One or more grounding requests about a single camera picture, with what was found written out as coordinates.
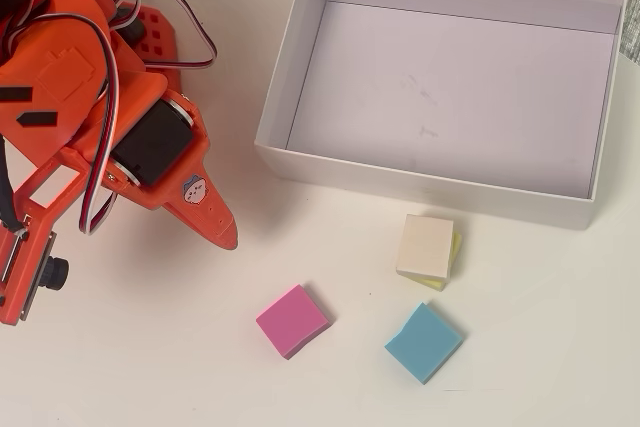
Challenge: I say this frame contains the orange gripper finger with cartoon sticker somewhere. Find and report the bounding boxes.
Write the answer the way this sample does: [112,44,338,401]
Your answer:
[106,90,239,252]

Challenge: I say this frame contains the orange gripper black servo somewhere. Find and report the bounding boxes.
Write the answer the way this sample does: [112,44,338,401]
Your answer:
[0,16,196,189]

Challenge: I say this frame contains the pink cuboid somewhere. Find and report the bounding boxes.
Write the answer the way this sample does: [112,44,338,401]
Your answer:
[255,283,335,361]

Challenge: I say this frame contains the orange robot base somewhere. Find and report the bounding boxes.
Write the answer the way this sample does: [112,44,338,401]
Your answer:
[107,0,186,98]

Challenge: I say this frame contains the cream cuboid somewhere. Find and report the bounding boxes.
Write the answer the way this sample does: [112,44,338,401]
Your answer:
[395,213,455,279]

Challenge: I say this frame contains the yellow cuboid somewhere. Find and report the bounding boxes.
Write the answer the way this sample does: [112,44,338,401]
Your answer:
[398,231,464,294]

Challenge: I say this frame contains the blue cuboid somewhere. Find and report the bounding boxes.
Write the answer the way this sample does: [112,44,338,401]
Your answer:
[383,301,464,387]

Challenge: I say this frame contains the white cardboard bin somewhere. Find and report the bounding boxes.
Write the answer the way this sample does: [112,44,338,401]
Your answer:
[253,0,629,232]

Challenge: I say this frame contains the red white black servo cable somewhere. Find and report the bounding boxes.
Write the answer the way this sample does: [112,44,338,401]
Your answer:
[0,11,121,237]
[102,0,218,71]

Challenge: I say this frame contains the black camera cable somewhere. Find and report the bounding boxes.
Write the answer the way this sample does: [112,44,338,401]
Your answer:
[0,134,25,237]

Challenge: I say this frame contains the black wrist camera orange mount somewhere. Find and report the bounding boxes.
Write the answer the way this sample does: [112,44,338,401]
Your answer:
[0,149,89,327]

